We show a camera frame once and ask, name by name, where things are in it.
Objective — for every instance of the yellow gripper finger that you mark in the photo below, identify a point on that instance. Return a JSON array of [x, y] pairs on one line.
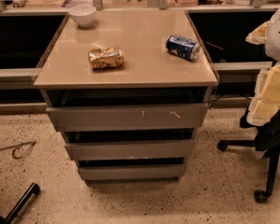
[[258, 36], [266, 102]]

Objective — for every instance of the grey drawer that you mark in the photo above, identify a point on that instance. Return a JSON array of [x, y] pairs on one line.
[[132, 172], [129, 150], [126, 117]]

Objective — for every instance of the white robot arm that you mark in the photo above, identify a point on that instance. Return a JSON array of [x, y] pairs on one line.
[[272, 44]]

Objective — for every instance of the grey drawer cabinet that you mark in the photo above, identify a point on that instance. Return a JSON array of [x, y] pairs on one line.
[[150, 76]]

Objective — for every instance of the black office chair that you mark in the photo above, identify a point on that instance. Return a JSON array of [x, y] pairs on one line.
[[267, 140]]

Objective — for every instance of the blue soda can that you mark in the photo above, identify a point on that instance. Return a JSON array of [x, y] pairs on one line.
[[182, 47]]

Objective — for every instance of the crumpled gold snack bag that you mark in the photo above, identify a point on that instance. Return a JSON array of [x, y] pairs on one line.
[[106, 58]]

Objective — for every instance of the white bowl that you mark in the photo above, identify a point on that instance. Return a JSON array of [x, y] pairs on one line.
[[83, 15]]

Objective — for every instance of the black chair leg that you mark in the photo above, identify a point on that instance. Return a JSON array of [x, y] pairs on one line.
[[34, 189]]

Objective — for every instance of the metal wire hook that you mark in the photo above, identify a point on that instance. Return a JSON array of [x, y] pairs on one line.
[[21, 150]]

